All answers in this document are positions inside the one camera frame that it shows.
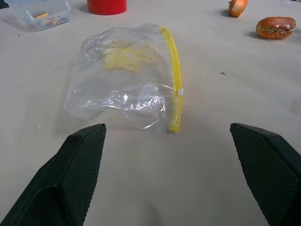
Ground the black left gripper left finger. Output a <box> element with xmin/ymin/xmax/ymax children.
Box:
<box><xmin>0</xmin><ymin>123</ymin><xmax>107</xmax><ymax>226</ymax></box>

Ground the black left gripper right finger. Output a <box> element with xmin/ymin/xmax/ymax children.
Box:
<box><xmin>230</xmin><ymin>122</ymin><xmax>301</xmax><ymax>226</ymax></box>

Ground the clear bag with yellow zipper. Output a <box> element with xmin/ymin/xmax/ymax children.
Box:
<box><xmin>63</xmin><ymin>22</ymin><xmax>184</xmax><ymax>137</ymax></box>

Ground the toy hamburger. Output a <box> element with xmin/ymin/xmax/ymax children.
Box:
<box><xmin>255</xmin><ymin>16</ymin><xmax>296</xmax><ymax>40</ymax></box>

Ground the orange toy food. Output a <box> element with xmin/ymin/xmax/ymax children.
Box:
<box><xmin>228</xmin><ymin>0</ymin><xmax>249</xmax><ymax>17</ymax></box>

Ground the clear plastic storage box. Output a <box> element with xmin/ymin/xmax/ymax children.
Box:
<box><xmin>4</xmin><ymin>0</ymin><xmax>71</xmax><ymax>32</ymax></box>

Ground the red cylindrical container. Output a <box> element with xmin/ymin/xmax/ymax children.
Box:
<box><xmin>87</xmin><ymin>0</ymin><xmax>127</xmax><ymax>16</ymax></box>

